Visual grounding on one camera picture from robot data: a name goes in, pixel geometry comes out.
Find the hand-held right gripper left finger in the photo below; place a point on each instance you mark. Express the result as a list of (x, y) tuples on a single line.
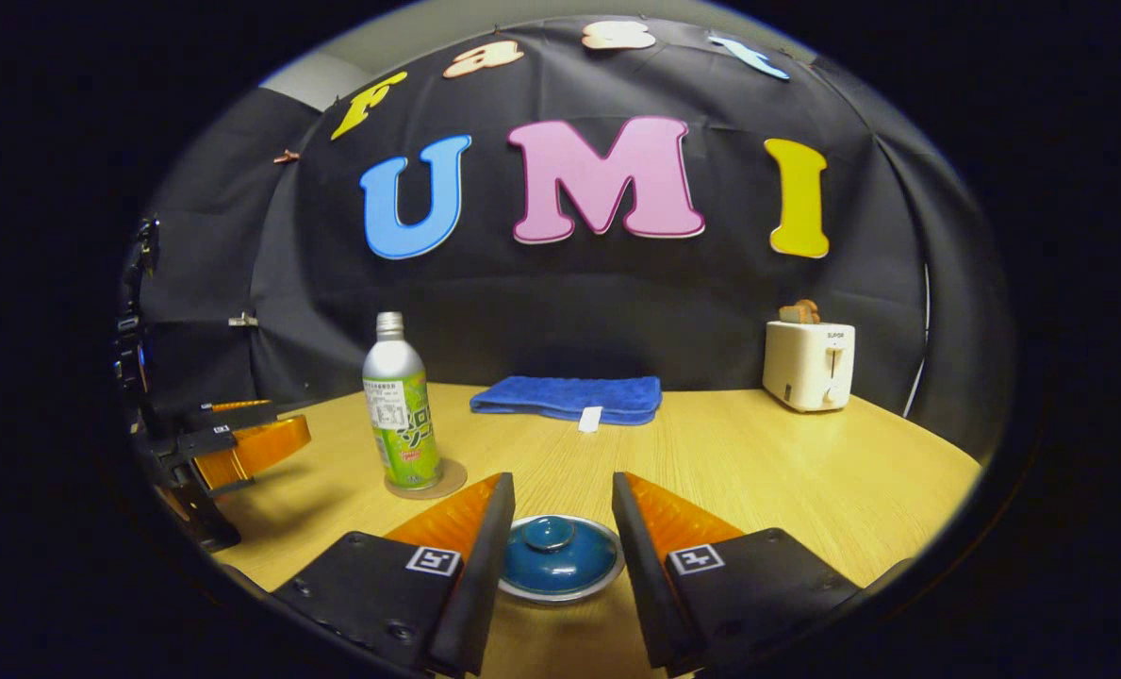
[(480, 575)]

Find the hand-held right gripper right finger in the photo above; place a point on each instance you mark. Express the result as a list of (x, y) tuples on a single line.
[(640, 575)]

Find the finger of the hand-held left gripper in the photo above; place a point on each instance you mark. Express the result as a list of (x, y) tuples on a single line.
[(230, 417), (258, 448)]

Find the teal teacup lid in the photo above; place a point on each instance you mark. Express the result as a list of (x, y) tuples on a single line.
[(560, 556)]

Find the white grey teacup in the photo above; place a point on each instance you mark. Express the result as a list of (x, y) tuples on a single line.
[(560, 597)]

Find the round brown coaster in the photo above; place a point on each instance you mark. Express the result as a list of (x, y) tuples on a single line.
[(453, 481)]

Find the silver green water bottle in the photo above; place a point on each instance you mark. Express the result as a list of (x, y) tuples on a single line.
[(392, 368)]

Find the silver metal clip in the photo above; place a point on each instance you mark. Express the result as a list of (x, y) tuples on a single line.
[(242, 320)]

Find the black stand with clamps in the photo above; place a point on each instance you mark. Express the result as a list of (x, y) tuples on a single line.
[(131, 339)]

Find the cream toaster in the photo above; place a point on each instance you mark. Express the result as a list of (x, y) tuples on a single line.
[(800, 368)]

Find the small brown clip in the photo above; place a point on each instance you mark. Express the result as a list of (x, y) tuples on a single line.
[(286, 157)]

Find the black backdrop cloth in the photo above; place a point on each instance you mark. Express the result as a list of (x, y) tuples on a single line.
[(560, 292)]

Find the brown bread slice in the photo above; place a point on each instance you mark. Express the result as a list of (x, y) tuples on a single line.
[(798, 313)]

